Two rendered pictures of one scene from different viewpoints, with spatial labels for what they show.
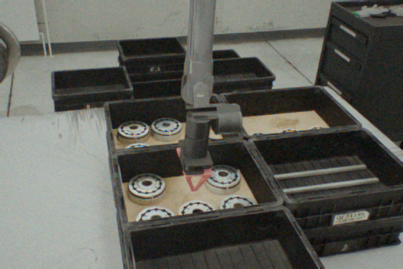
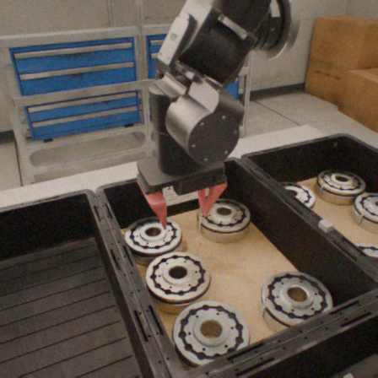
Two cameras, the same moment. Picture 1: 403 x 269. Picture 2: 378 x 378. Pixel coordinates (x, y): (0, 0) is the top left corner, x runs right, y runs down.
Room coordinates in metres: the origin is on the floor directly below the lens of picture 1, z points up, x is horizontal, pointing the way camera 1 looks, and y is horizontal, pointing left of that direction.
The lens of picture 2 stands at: (0.85, -0.40, 1.27)
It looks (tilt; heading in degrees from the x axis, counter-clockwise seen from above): 34 degrees down; 82
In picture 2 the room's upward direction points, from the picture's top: straight up
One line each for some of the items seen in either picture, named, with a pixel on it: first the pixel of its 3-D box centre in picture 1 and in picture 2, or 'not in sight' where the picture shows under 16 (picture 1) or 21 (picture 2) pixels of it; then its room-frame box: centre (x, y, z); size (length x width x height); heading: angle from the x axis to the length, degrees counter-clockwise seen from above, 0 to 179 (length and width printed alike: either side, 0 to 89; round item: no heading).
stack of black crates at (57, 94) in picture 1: (94, 116); not in sight; (2.16, 0.58, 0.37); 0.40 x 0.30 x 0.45; 108
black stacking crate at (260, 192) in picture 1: (191, 195); (216, 259); (0.95, 0.01, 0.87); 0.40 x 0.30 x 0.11; 106
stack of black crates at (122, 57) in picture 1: (152, 80); not in sight; (2.66, 0.32, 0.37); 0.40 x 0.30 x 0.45; 108
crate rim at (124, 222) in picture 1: (192, 180); (218, 234); (0.95, 0.01, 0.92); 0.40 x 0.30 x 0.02; 106
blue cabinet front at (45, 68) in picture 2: not in sight; (83, 89); (0.50, 1.86, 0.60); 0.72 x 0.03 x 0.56; 18
